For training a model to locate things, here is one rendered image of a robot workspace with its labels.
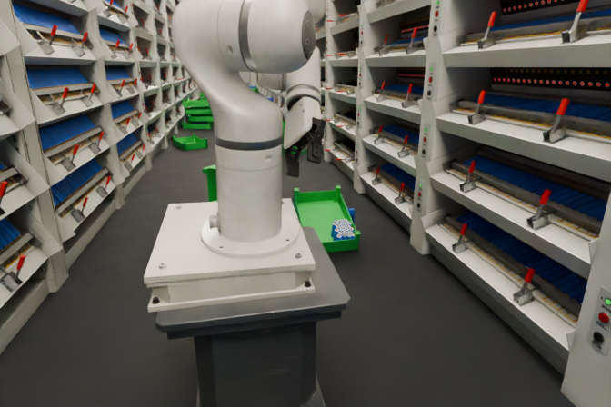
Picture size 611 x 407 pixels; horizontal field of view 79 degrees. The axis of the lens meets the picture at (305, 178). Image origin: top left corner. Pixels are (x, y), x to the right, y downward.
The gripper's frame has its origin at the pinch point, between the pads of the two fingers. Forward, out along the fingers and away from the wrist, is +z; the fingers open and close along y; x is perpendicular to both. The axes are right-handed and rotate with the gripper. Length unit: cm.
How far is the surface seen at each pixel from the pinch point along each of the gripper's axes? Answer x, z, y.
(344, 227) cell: 45, -2, -45
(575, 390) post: 53, 45, 19
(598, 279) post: 45, 25, 32
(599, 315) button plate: 46, 31, 30
